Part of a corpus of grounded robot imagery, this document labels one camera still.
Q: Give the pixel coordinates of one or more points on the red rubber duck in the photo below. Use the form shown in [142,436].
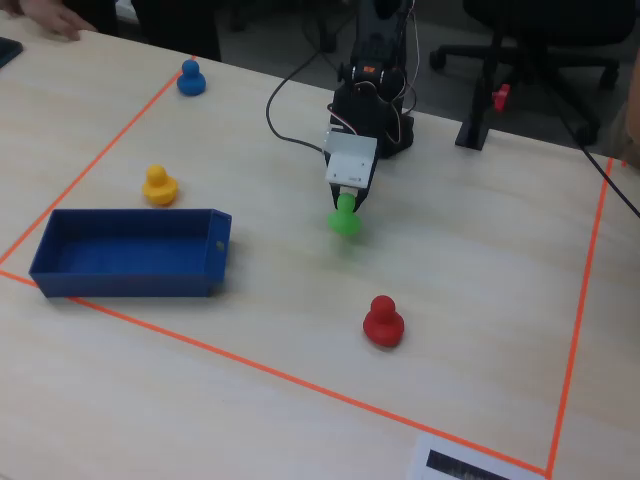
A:
[382,325]

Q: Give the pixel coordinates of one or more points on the flat black device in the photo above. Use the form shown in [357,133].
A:
[7,50]

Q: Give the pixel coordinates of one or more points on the yellow rubber duck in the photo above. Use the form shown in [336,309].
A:
[160,187]

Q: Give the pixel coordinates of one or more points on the red clamp knob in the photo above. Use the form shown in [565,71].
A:
[501,97]

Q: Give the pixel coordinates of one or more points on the blue rubber duck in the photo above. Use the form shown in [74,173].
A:
[191,82]

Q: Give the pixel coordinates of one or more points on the green rubber duck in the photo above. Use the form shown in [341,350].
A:
[345,222]

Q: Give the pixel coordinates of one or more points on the black clamp stand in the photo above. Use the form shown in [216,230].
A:
[472,135]

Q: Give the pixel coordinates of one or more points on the person dark torso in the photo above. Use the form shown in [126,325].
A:
[175,30]

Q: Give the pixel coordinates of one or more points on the white camera box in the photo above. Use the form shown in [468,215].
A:
[350,170]

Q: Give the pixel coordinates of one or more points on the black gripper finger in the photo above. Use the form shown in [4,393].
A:
[335,196]
[361,200]

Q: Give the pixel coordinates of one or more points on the long orange tape strip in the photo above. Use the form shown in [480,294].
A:
[300,382]

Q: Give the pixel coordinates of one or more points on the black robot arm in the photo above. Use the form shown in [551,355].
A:
[370,105]

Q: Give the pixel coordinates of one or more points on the black office chair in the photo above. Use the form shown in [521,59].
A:
[550,20]

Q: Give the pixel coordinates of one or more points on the blue plastic box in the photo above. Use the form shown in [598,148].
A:
[125,250]

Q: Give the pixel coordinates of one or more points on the person beige sleeved arm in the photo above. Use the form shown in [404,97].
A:
[630,130]

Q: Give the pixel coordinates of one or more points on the white paper with black bar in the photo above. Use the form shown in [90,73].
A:
[420,465]

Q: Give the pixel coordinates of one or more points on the person right hand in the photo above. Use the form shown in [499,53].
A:
[45,17]

